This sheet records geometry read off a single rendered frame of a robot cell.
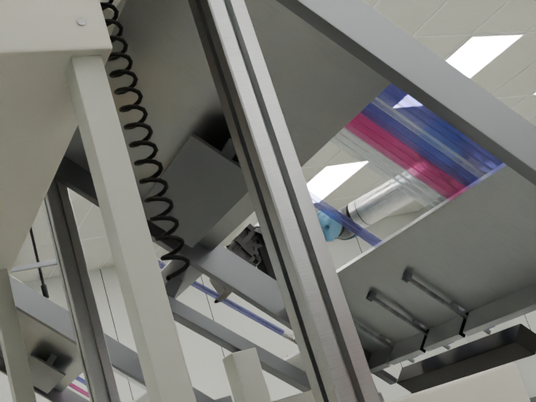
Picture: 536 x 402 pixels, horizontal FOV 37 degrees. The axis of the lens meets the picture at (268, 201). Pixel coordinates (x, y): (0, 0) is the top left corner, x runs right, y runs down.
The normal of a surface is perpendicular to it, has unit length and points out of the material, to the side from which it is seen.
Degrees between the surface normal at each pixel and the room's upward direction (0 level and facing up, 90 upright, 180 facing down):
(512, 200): 135
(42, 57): 180
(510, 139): 90
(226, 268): 90
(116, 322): 90
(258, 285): 90
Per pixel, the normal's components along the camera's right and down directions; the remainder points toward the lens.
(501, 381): 0.41, -0.38
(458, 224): -0.39, 0.75
